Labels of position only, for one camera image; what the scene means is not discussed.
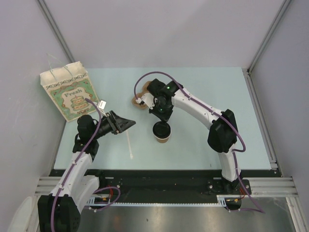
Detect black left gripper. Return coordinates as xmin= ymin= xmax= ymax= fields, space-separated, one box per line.
xmin=91 ymin=111 xmax=135 ymax=140

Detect black plastic cup lid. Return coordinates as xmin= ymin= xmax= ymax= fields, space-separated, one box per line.
xmin=153 ymin=121 xmax=171 ymax=138

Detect brown paper coffee cup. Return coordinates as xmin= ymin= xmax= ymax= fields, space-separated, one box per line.
xmin=155 ymin=136 xmax=169 ymax=143

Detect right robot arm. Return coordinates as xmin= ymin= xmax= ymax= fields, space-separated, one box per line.
xmin=142 ymin=79 xmax=240 ymax=194

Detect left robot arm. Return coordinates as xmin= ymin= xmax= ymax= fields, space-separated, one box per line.
xmin=38 ymin=111 xmax=136 ymax=232

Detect brown cardboard cup carrier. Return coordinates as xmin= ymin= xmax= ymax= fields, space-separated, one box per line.
xmin=131 ymin=81 xmax=151 ymax=110

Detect white paper-wrapped straw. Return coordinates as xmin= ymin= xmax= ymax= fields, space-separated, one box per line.
xmin=126 ymin=130 xmax=133 ymax=159

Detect green illustrated paper bag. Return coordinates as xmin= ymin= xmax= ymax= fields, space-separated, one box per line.
xmin=40 ymin=61 xmax=98 ymax=122

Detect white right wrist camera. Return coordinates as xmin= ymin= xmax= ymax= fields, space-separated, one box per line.
xmin=136 ymin=93 xmax=155 ymax=109

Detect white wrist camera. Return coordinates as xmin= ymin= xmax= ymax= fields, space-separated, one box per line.
xmin=136 ymin=93 xmax=155 ymax=109
xmin=97 ymin=100 xmax=106 ymax=115

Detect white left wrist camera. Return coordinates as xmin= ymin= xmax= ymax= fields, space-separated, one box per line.
xmin=97 ymin=100 xmax=106 ymax=115

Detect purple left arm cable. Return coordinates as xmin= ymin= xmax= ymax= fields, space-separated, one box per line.
xmin=49 ymin=98 xmax=121 ymax=232

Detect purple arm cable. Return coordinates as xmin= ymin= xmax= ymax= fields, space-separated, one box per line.
xmin=49 ymin=98 xmax=121 ymax=232
xmin=134 ymin=71 xmax=266 ymax=214

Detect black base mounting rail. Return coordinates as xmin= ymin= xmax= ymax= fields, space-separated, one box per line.
xmin=49 ymin=169 xmax=282 ymax=203

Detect white slotted cable duct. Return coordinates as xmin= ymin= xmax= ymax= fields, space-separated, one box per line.
xmin=85 ymin=195 xmax=241 ymax=211

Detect aluminium frame post right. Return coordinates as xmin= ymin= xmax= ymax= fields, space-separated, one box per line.
xmin=247 ymin=0 xmax=294 ymax=74

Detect aluminium frame post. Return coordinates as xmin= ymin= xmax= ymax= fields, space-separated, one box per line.
xmin=35 ymin=0 xmax=75 ymax=63
xmin=247 ymin=0 xmax=294 ymax=74

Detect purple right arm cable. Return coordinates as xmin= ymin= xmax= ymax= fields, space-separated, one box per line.
xmin=134 ymin=71 xmax=266 ymax=214

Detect aluminium frame post left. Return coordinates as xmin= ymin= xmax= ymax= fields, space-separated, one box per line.
xmin=35 ymin=0 xmax=75 ymax=63

